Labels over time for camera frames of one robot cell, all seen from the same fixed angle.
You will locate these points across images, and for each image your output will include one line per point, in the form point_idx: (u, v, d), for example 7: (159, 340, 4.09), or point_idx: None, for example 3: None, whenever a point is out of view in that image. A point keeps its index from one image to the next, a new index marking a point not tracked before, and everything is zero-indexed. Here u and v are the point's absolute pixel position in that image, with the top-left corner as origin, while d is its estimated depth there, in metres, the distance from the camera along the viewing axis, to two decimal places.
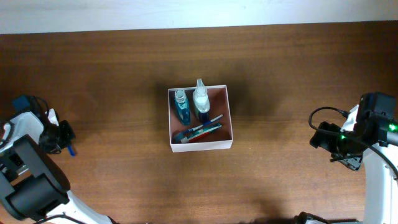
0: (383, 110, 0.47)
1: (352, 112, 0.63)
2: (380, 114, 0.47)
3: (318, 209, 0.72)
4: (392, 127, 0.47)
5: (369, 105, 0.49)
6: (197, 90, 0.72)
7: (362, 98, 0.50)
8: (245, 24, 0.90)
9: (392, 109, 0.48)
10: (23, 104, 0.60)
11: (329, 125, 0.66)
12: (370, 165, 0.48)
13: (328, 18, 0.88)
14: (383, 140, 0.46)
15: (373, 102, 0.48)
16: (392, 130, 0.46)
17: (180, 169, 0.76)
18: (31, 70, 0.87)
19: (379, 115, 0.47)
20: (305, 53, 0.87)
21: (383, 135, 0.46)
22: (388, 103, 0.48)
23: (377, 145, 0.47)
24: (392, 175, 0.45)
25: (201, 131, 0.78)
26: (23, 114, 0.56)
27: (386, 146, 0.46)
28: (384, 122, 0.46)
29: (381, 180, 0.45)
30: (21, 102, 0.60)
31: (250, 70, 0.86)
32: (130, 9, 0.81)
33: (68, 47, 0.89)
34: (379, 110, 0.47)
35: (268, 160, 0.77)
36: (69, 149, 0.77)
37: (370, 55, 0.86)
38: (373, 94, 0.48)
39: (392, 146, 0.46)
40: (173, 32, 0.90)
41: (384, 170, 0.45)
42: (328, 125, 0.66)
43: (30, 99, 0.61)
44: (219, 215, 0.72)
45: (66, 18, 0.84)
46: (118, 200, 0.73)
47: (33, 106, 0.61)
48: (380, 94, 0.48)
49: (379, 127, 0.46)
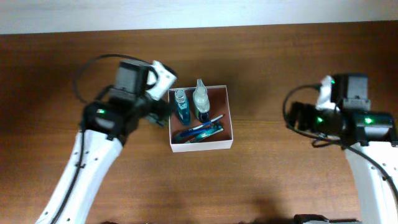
0: (356, 95, 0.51)
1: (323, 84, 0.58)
2: (354, 99, 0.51)
3: (318, 209, 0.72)
4: (369, 120, 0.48)
5: (342, 88, 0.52)
6: (198, 89, 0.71)
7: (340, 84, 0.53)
8: (244, 25, 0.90)
9: (364, 92, 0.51)
10: (130, 83, 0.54)
11: (305, 107, 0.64)
12: (357, 165, 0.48)
13: (327, 20, 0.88)
14: (362, 139, 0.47)
15: (346, 87, 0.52)
16: (369, 124, 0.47)
17: (181, 169, 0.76)
18: (34, 70, 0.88)
19: (353, 101, 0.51)
20: (304, 53, 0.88)
21: (360, 131, 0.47)
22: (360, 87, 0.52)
23: (357, 144, 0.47)
24: (381, 175, 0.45)
25: (205, 135, 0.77)
26: (93, 106, 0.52)
27: (367, 145, 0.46)
28: (358, 110, 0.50)
29: (370, 184, 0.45)
30: (127, 77, 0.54)
31: (250, 70, 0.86)
32: (130, 10, 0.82)
33: (69, 48, 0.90)
34: (352, 94, 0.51)
35: (267, 160, 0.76)
36: (209, 123, 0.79)
37: (368, 55, 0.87)
38: (348, 79, 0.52)
39: (374, 145, 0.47)
40: (173, 32, 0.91)
41: (371, 172, 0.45)
42: (304, 107, 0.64)
43: (137, 76, 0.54)
44: (219, 214, 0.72)
45: (66, 18, 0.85)
46: (119, 201, 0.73)
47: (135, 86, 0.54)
48: (353, 76, 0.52)
49: (356, 121, 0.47)
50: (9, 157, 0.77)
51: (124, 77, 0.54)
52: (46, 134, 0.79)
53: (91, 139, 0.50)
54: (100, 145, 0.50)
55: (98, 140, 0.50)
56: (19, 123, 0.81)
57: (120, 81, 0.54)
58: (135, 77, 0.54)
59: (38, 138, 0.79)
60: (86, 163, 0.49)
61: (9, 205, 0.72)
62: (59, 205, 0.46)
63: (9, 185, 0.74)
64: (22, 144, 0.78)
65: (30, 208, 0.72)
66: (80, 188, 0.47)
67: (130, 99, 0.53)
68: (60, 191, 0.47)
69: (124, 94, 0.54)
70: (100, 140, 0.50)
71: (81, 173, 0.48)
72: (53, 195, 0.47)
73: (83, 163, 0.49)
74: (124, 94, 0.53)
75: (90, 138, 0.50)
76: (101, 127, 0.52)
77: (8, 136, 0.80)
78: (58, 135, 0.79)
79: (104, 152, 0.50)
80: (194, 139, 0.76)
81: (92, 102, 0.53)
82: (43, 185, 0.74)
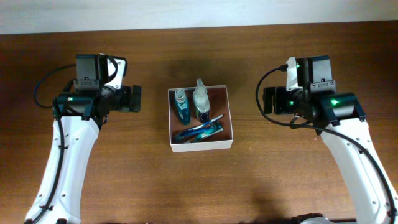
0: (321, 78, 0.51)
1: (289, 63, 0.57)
2: (320, 83, 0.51)
3: (319, 209, 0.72)
4: (336, 101, 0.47)
5: (309, 73, 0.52)
6: (197, 89, 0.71)
7: (306, 68, 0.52)
8: (244, 24, 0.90)
9: (329, 75, 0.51)
10: (87, 68, 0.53)
11: (276, 91, 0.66)
12: (335, 147, 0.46)
13: (327, 19, 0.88)
14: (334, 119, 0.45)
15: (312, 72, 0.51)
16: (335, 104, 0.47)
17: (181, 168, 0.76)
18: (35, 70, 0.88)
19: (319, 84, 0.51)
20: (304, 53, 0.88)
21: (331, 114, 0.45)
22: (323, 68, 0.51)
23: (331, 126, 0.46)
24: (357, 149, 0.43)
25: (205, 135, 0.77)
26: (60, 96, 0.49)
27: (339, 124, 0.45)
28: (326, 93, 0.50)
29: (351, 162, 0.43)
30: (86, 65, 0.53)
31: (250, 70, 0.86)
32: (130, 10, 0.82)
33: (69, 48, 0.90)
34: (317, 78, 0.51)
35: (267, 160, 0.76)
36: (209, 123, 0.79)
37: (368, 55, 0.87)
38: (313, 63, 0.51)
39: (344, 123, 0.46)
40: (173, 32, 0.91)
41: (349, 149, 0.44)
42: (275, 91, 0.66)
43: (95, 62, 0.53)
44: (219, 214, 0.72)
45: (66, 19, 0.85)
46: (119, 200, 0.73)
47: (97, 72, 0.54)
48: (318, 59, 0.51)
49: (324, 105, 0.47)
50: (9, 157, 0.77)
51: (85, 65, 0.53)
52: (47, 134, 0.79)
53: (69, 121, 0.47)
54: (77, 126, 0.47)
55: (76, 121, 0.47)
56: (19, 123, 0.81)
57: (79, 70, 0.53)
58: (94, 63, 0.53)
59: (38, 138, 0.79)
60: (69, 142, 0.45)
61: (9, 205, 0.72)
62: (50, 187, 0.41)
63: (9, 185, 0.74)
64: (22, 144, 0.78)
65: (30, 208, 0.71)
66: (70, 165, 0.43)
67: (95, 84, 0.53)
68: (47, 175, 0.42)
69: (88, 83, 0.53)
70: (76, 122, 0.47)
71: (66, 151, 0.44)
72: (43, 180, 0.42)
73: (66, 143, 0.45)
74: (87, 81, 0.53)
75: (68, 122, 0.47)
76: (74, 113, 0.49)
77: (9, 136, 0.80)
78: None
79: (85, 129, 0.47)
80: (194, 140, 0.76)
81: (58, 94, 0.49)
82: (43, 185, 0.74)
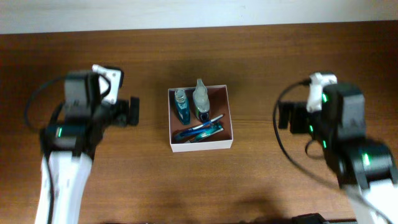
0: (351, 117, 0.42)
1: (332, 85, 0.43)
2: (349, 124, 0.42)
3: (318, 209, 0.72)
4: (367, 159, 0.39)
5: (337, 111, 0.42)
6: (197, 89, 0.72)
7: (336, 101, 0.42)
8: (244, 24, 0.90)
9: (360, 114, 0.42)
10: (73, 97, 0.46)
11: (295, 109, 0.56)
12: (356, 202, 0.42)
13: (325, 19, 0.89)
14: (358, 180, 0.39)
15: (342, 113, 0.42)
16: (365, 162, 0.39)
17: (181, 168, 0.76)
18: (35, 70, 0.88)
19: (349, 127, 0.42)
20: (304, 53, 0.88)
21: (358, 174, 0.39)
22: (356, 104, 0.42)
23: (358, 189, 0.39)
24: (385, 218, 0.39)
25: (205, 135, 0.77)
26: (47, 129, 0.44)
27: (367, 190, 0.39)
28: (357, 139, 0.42)
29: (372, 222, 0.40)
30: (73, 89, 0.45)
31: (250, 70, 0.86)
32: (130, 9, 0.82)
33: (69, 47, 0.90)
34: (347, 119, 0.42)
35: (267, 160, 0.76)
36: (209, 123, 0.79)
37: (367, 55, 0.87)
38: (344, 102, 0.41)
39: (374, 189, 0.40)
40: (173, 32, 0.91)
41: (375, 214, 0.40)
42: (293, 109, 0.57)
43: (84, 88, 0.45)
44: (219, 214, 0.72)
45: (66, 18, 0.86)
46: (119, 200, 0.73)
47: (89, 96, 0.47)
48: (350, 96, 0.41)
49: (353, 162, 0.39)
50: (8, 156, 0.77)
51: (74, 88, 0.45)
52: None
53: (58, 161, 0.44)
54: (67, 164, 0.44)
55: (66, 162, 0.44)
56: (19, 122, 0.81)
57: (68, 93, 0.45)
58: (83, 89, 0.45)
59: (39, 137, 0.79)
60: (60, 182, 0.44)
61: (9, 204, 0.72)
62: None
63: (9, 184, 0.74)
64: (22, 144, 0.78)
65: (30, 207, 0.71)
66: (61, 207, 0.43)
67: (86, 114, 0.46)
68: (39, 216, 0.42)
69: (79, 107, 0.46)
70: (68, 161, 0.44)
71: (57, 191, 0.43)
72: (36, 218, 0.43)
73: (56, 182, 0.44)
74: (77, 109, 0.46)
75: (57, 162, 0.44)
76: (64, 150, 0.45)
77: (8, 135, 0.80)
78: None
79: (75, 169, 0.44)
80: (194, 139, 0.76)
81: (48, 125, 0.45)
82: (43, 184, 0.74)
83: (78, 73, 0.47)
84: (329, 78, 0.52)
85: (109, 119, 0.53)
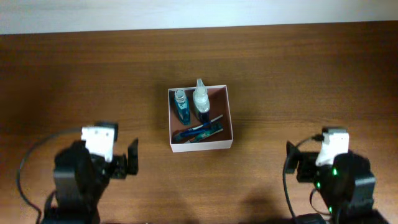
0: (360, 198, 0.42)
1: (344, 162, 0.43)
2: (359, 203, 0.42)
3: (319, 209, 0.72)
4: None
5: (348, 188, 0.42)
6: (198, 89, 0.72)
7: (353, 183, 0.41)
8: (244, 25, 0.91)
9: (370, 193, 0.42)
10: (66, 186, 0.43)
11: (306, 159, 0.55)
12: None
13: (325, 20, 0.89)
14: None
15: (351, 191, 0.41)
16: None
17: (181, 168, 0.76)
18: (35, 70, 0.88)
19: (353, 208, 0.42)
20: (304, 53, 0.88)
21: None
22: (365, 187, 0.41)
23: None
24: None
25: (205, 135, 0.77)
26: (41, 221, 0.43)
27: None
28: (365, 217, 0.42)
29: None
30: (63, 181, 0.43)
31: (250, 70, 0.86)
32: (130, 10, 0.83)
33: (69, 48, 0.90)
34: (357, 198, 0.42)
35: (267, 160, 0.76)
36: (209, 124, 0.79)
37: (367, 55, 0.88)
38: (354, 183, 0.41)
39: None
40: (173, 32, 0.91)
41: None
42: (304, 159, 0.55)
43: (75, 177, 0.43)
44: (220, 214, 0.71)
45: (67, 19, 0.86)
46: (119, 200, 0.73)
47: (82, 178, 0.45)
48: (360, 178, 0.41)
49: None
50: (8, 157, 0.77)
51: (63, 180, 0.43)
52: (47, 134, 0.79)
53: None
54: None
55: None
56: (19, 123, 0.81)
57: (60, 184, 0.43)
58: (73, 178, 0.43)
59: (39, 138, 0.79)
60: None
61: (7, 205, 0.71)
62: None
63: (9, 185, 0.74)
64: (22, 144, 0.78)
65: (29, 207, 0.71)
66: None
67: (81, 198, 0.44)
68: None
69: (71, 196, 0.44)
70: None
71: None
72: None
73: None
74: (71, 195, 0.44)
75: None
76: None
77: (8, 135, 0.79)
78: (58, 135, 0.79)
79: None
80: (194, 140, 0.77)
81: (46, 214, 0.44)
82: (43, 184, 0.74)
83: (68, 158, 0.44)
84: (341, 135, 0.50)
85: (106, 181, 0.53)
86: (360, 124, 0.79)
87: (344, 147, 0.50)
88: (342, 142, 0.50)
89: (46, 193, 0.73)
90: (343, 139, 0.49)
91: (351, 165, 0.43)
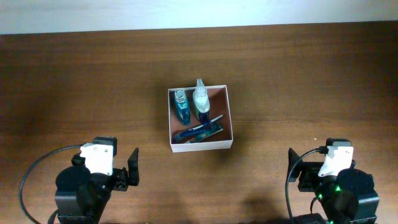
0: (361, 216, 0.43)
1: (346, 178, 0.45)
2: (362, 219, 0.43)
3: (318, 209, 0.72)
4: None
5: (350, 205, 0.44)
6: (197, 89, 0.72)
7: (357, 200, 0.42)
8: (244, 25, 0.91)
9: (374, 211, 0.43)
10: (69, 208, 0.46)
11: (308, 170, 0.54)
12: None
13: (325, 20, 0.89)
14: None
15: (354, 210, 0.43)
16: None
17: (181, 168, 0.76)
18: (35, 70, 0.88)
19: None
20: (303, 53, 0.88)
21: None
22: (369, 206, 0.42)
23: None
24: None
25: (205, 135, 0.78)
26: None
27: None
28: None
29: None
30: (65, 203, 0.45)
31: (250, 70, 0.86)
32: (130, 10, 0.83)
33: (70, 47, 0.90)
34: (360, 215, 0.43)
35: (267, 160, 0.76)
36: (209, 124, 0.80)
37: (367, 55, 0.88)
38: (357, 201, 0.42)
39: None
40: (174, 32, 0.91)
41: None
42: (306, 168, 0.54)
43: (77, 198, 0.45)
44: (219, 215, 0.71)
45: (67, 18, 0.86)
46: (119, 200, 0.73)
47: (84, 198, 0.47)
48: (363, 196, 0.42)
49: None
50: (8, 157, 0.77)
51: (64, 203, 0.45)
52: (47, 134, 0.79)
53: None
54: None
55: None
56: (20, 122, 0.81)
57: (61, 205, 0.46)
58: (75, 201, 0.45)
59: (39, 138, 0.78)
60: None
61: (8, 205, 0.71)
62: None
63: (9, 184, 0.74)
64: (22, 144, 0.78)
65: (29, 208, 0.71)
66: None
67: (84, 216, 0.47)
68: None
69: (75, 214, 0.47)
70: None
71: None
72: None
73: None
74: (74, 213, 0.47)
75: None
76: None
77: (8, 136, 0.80)
78: (58, 135, 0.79)
79: None
80: (194, 140, 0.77)
81: None
82: (42, 184, 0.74)
83: (70, 181, 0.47)
84: (345, 149, 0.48)
85: (109, 195, 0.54)
86: (360, 124, 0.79)
87: (347, 160, 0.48)
88: (347, 156, 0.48)
89: (46, 193, 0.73)
90: (347, 152, 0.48)
91: (354, 184, 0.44)
